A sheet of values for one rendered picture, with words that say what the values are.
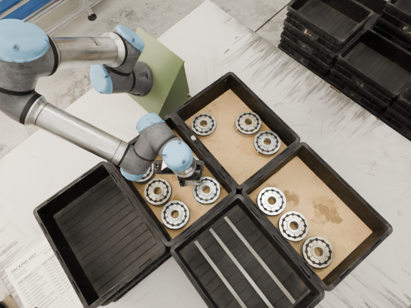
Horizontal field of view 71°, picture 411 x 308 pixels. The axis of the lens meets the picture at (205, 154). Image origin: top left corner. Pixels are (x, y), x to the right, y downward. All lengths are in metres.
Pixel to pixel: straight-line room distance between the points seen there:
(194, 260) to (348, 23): 1.66
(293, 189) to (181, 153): 0.52
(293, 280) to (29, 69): 0.99
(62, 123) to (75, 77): 1.78
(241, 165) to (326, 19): 1.26
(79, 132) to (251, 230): 0.65
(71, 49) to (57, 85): 1.76
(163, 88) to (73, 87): 1.43
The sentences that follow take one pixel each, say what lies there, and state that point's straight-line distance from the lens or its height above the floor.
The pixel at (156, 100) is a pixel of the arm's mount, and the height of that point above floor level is 0.83.
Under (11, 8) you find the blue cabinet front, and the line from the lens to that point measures 2.69.
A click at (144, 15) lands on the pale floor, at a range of 2.88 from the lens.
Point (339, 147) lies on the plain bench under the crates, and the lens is 1.38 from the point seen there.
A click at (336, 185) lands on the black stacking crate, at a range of 1.12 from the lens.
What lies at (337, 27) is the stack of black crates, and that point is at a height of 0.49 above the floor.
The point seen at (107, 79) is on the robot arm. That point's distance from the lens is 1.15.
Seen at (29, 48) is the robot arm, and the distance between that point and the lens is 0.81.
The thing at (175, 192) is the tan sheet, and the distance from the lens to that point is 1.11.
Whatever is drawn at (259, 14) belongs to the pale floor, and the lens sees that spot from 2.78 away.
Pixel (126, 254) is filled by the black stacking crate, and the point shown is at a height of 0.83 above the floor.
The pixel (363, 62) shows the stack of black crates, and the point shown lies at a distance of 2.11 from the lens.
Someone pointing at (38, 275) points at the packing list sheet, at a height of 0.70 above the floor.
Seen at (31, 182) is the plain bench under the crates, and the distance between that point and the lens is 1.51.
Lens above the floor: 1.89
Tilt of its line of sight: 68 degrees down
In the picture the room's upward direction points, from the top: 10 degrees counter-clockwise
